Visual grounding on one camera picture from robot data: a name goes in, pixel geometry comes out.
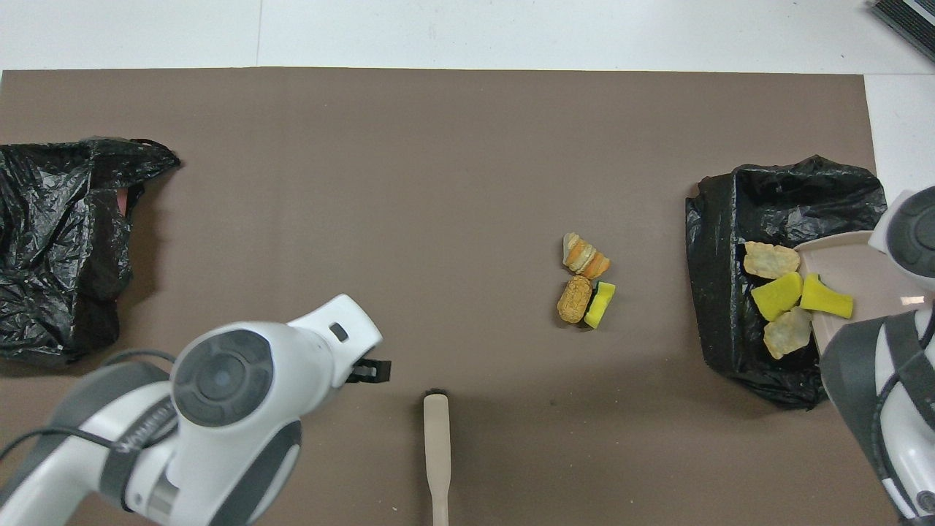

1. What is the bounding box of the pale bread piece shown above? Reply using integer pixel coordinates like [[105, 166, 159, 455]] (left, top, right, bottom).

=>
[[763, 306, 814, 360]]

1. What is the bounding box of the brown cork-like piece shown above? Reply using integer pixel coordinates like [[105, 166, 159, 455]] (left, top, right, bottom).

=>
[[557, 275, 594, 324]]

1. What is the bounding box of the beige hand brush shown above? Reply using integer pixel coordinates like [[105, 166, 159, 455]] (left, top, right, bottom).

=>
[[423, 389, 452, 526]]

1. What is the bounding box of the rounded yellow sponge piece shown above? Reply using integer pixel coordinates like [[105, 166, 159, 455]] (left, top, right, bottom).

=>
[[751, 271, 805, 322]]

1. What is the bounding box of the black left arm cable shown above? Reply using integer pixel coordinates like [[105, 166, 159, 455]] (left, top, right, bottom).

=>
[[0, 349, 176, 468]]

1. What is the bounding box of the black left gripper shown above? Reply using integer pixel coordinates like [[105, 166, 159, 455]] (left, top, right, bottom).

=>
[[345, 358, 393, 385]]

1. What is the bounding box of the yellow sponge with green layer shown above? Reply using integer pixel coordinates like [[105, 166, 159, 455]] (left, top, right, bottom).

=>
[[583, 281, 617, 329]]

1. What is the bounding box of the golden striped croissant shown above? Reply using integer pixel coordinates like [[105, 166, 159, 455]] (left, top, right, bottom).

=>
[[743, 241, 801, 281]]

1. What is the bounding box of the dark ribbed grey object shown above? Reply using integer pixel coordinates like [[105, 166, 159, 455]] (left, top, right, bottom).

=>
[[869, 0, 935, 63]]

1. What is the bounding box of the beige plastic dustpan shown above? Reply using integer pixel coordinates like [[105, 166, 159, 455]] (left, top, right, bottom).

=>
[[793, 230, 928, 351]]

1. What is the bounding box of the notched yellow sponge piece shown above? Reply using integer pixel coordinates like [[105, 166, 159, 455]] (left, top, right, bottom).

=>
[[799, 273, 854, 320]]

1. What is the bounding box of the cream and orange croissant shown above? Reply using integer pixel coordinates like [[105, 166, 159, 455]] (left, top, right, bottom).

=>
[[562, 232, 612, 280]]

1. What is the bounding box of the crumpled black trash bag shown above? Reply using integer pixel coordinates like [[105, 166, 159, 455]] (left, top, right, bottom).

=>
[[0, 137, 181, 366]]

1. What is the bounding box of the large brown table mat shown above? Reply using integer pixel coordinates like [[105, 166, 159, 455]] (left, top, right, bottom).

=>
[[0, 67, 917, 526]]

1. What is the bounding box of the right black trash bag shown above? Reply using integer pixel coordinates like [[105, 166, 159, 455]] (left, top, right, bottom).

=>
[[685, 155, 896, 410]]

